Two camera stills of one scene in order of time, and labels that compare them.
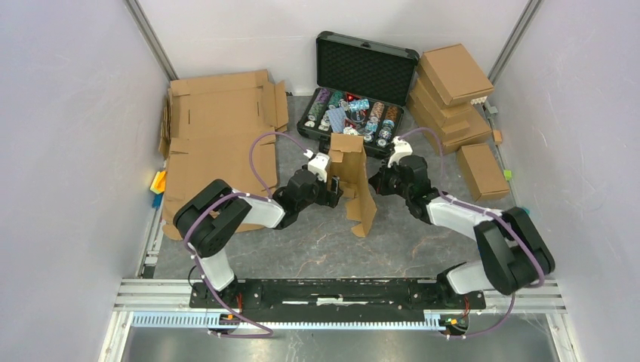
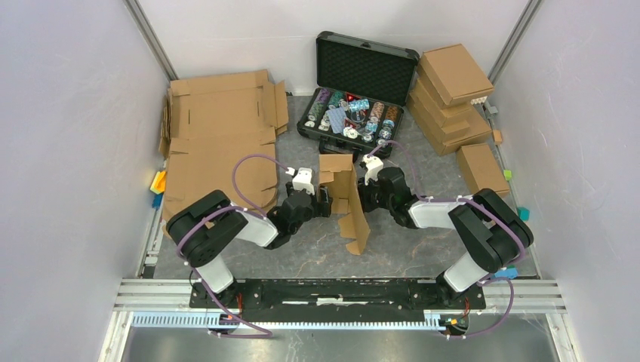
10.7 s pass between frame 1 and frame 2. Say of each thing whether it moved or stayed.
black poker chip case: stayed
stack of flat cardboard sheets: stayed
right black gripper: moved
